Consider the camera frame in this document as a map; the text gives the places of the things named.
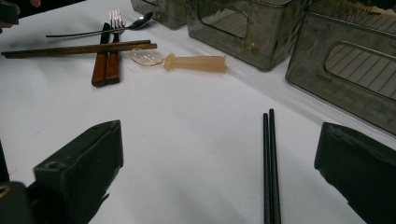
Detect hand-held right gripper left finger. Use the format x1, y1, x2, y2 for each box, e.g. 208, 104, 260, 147
31, 119, 124, 224

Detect knife with wooden handle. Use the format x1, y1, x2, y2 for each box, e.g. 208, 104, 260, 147
91, 21, 112, 88

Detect metal spoon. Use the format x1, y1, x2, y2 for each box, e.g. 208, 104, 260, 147
46, 11, 154, 39

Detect transparent grey plastic bin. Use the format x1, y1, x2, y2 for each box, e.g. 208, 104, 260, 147
186, 0, 309, 73
130, 0, 188, 31
285, 0, 396, 137

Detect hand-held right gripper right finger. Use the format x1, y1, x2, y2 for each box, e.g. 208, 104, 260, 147
314, 121, 396, 224

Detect black chopstick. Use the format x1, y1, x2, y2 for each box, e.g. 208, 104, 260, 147
262, 112, 272, 224
268, 108, 282, 224

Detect fork with wooden handle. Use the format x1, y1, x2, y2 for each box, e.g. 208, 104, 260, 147
106, 8, 126, 86

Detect wooden spoon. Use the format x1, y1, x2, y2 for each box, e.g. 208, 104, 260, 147
130, 48, 227, 74

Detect brown wooden chopstick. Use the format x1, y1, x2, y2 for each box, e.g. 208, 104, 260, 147
1, 39, 152, 59
1, 43, 158, 60

